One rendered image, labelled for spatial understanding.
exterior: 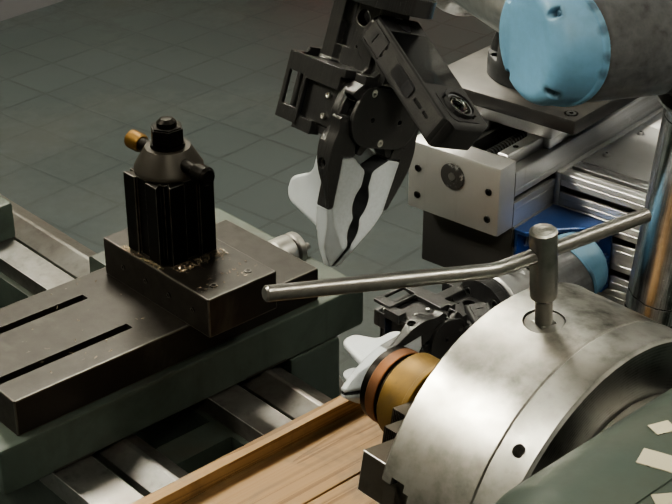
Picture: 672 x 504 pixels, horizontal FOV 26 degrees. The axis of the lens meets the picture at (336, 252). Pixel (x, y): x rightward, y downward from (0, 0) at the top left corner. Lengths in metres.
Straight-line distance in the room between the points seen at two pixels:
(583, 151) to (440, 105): 0.86
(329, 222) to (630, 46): 0.38
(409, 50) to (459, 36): 4.33
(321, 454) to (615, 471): 0.67
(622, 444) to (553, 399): 0.11
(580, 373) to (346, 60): 0.29
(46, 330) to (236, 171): 2.66
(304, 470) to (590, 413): 0.53
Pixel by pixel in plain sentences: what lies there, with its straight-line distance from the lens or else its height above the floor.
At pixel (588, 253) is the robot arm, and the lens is 1.55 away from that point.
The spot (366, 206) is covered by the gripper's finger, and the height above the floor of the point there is 1.34.
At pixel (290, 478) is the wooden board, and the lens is 1.57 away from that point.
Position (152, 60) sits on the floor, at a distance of 5.18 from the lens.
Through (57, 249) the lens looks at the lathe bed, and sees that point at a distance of 2.09.
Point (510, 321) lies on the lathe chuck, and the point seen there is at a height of 1.23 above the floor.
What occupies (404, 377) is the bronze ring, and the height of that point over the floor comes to 1.12.
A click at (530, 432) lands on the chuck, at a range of 1.10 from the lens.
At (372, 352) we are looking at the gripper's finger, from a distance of 1.36.
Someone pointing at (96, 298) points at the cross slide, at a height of 0.97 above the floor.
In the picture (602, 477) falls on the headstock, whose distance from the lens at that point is 0.98.
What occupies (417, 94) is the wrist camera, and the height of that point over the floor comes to 1.45.
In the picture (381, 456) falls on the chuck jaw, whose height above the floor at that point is 1.12.
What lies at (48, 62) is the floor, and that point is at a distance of 5.22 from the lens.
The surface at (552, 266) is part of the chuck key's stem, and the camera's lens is 1.13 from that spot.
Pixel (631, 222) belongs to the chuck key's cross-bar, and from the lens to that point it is 1.17.
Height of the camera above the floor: 1.84
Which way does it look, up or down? 28 degrees down
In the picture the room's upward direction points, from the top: straight up
